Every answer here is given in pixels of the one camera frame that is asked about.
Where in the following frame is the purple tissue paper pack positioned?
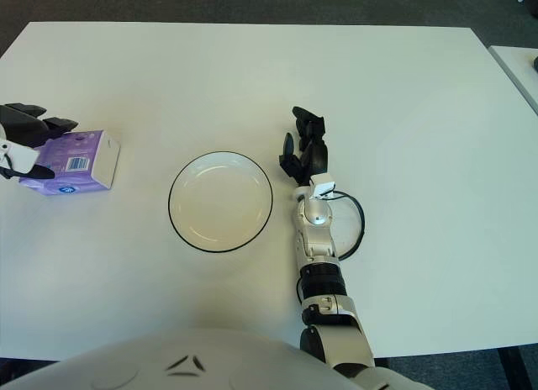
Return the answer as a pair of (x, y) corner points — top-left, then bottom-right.
(18, 129), (122, 198)

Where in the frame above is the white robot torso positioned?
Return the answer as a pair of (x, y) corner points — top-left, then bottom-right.
(0, 327), (350, 390)

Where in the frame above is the white side table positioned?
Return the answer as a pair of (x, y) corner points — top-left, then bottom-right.
(487, 45), (538, 116)

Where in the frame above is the black table leg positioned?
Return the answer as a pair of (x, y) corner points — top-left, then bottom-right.
(498, 346), (526, 390)

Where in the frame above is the white plate with black rim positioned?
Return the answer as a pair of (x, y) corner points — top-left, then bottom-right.
(167, 150), (276, 253)

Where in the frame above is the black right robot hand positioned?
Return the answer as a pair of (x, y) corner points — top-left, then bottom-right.
(277, 106), (329, 185)

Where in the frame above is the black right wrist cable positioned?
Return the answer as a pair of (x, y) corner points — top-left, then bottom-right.
(331, 190), (366, 261)

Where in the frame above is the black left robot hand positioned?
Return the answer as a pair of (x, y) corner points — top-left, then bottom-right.
(0, 103), (80, 181)

